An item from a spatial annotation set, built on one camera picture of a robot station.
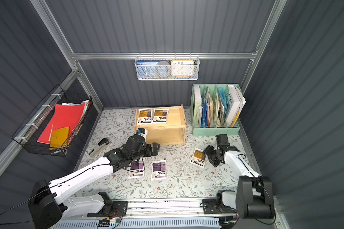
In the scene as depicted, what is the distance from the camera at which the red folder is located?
0.70 m

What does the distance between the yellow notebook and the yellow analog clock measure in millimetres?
663

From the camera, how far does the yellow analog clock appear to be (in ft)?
2.91
